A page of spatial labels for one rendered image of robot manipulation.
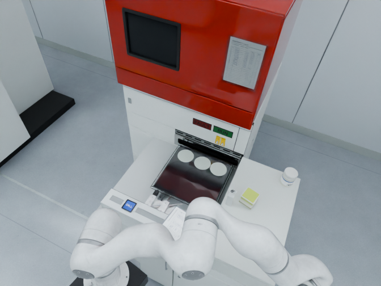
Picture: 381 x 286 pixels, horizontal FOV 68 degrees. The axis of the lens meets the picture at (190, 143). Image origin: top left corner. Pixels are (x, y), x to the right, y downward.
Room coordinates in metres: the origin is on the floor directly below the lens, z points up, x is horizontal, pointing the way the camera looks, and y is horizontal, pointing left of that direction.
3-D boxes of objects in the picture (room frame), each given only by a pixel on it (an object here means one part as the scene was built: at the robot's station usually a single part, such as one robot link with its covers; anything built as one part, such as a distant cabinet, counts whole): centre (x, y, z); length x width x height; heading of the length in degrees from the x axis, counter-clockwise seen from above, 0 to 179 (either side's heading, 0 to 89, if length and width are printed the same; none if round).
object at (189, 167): (0.95, -0.04, 0.90); 0.34 x 0.34 x 0.01; 69
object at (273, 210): (0.72, -0.37, 0.89); 0.62 x 0.35 x 0.14; 159
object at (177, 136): (1.15, -0.10, 0.89); 0.44 x 0.02 x 0.10; 69
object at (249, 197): (0.77, -0.33, 1.00); 0.07 x 0.07 x 0.07; 55
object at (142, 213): (0.64, 0.15, 0.89); 0.55 x 0.09 x 0.14; 69
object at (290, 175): (0.92, -0.55, 1.01); 0.07 x 0.07 x 0.10
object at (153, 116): (1.23, 0.06, 1.02); 0.82 x 0.03 x 0.40; 69
